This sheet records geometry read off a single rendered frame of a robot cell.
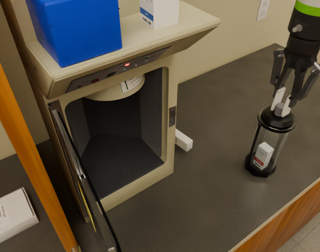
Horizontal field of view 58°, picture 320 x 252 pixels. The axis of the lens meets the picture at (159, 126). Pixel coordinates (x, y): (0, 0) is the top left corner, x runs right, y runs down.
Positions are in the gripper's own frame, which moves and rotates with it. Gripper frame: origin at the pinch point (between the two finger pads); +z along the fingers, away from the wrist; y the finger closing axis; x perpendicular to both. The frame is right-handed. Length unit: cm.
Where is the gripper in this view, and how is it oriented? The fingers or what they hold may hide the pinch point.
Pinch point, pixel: (283, 102)
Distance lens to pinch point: 88.7
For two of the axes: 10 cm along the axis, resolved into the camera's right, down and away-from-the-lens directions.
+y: 5.8, 5.5, -6.0
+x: 8.2, -4.0, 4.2
